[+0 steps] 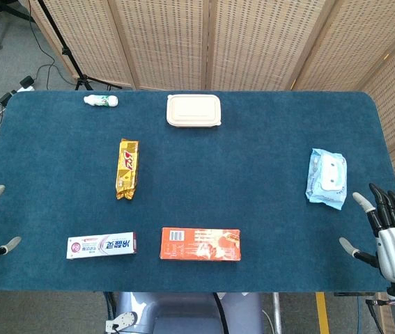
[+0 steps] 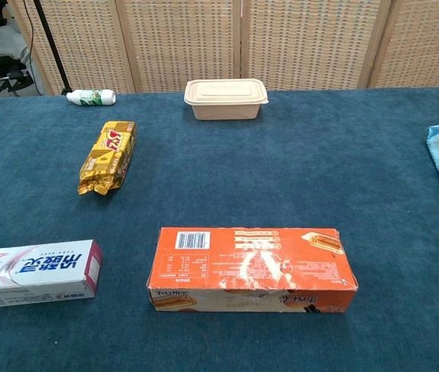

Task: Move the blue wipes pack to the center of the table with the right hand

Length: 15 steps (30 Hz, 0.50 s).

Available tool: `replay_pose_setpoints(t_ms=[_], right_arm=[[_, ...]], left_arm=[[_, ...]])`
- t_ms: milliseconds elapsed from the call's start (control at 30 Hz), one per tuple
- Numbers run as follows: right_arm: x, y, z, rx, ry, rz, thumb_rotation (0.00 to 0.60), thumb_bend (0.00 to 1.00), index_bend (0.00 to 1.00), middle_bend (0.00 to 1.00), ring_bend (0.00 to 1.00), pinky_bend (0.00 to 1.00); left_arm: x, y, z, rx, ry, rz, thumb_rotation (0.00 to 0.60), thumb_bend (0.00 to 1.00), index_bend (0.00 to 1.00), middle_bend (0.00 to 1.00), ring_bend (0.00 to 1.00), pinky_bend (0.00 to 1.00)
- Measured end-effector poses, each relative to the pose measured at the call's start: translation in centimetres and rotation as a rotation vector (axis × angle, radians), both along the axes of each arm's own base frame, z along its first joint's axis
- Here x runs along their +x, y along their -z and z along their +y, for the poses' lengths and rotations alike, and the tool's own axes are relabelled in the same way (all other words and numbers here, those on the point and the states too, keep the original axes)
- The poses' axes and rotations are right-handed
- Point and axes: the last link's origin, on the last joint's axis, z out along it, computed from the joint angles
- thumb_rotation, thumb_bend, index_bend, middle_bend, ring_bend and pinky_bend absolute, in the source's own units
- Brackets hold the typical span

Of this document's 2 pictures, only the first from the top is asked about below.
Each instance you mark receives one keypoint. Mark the metal table leg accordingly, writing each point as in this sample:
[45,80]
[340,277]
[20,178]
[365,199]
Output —
[277,313]

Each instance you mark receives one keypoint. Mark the black tripod stand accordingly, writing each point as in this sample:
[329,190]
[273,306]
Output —
[67,52]

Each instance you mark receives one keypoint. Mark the small white green bottle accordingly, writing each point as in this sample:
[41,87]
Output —
[100,100]

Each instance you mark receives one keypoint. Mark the dark blue table mat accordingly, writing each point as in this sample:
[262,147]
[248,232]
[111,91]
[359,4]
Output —
[218,174]

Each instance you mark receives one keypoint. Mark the white toothpaste box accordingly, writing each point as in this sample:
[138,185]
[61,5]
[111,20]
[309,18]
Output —
[101,245]

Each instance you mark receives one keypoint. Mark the grey robot torso base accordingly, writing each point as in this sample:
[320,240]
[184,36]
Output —
[183,313]

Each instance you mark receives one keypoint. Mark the yellow gold snack pack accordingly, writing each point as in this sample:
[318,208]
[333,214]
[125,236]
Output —
[127,168]

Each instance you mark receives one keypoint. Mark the orange cardboard food box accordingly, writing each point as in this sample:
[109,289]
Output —
[200,244]

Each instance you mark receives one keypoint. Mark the light blue wet wipes pack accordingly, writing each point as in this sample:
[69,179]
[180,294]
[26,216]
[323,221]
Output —
[326,177]

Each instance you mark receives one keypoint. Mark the white metal bracket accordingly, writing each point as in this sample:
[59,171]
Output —
[122,320]

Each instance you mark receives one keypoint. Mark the white power strip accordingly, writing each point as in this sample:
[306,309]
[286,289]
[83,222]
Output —
[26,83]

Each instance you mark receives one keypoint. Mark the beige lidded lunch box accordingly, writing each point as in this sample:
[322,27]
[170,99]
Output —
[193,110]

